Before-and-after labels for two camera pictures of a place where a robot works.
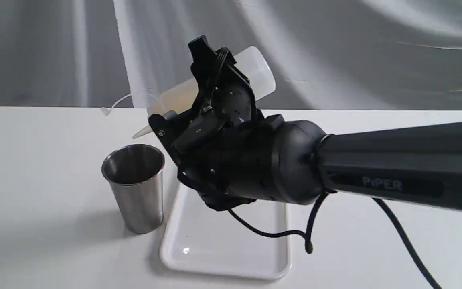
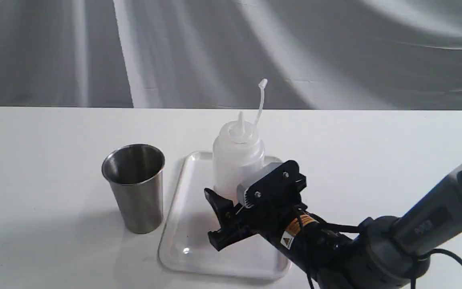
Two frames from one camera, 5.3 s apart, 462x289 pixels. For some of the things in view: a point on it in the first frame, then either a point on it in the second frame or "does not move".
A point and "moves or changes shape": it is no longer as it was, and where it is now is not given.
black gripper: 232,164 → 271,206
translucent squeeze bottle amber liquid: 249,64 moves or changes shape
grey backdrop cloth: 325,54 does not move
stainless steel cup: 136,172 does not move
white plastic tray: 201,239 does not move
